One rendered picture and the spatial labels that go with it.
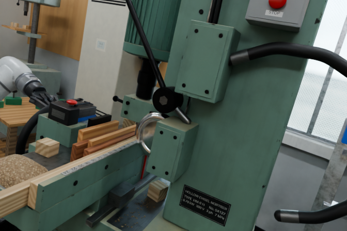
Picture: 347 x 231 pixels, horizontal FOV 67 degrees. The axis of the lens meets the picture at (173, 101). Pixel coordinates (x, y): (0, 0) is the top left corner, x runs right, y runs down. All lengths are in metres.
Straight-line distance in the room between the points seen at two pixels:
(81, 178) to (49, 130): 0.28
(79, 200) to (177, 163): 0.23
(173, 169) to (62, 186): 0.22
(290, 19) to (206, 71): 0.17
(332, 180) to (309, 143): 0.61
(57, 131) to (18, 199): 0.31
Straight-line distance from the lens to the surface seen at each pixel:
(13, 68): 1.32
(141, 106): 0.77
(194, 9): 0.67
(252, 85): 0.58
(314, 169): 2.01
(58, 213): 0.61
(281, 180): 2.06
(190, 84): 0.53
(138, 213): 0.75
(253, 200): 0.65
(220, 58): 0.51
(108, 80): 2.34
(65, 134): 0.81
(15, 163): 0.65
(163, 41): 0.70
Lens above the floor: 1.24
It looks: 12 degrees down
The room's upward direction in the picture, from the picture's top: 13 degrees clockwise
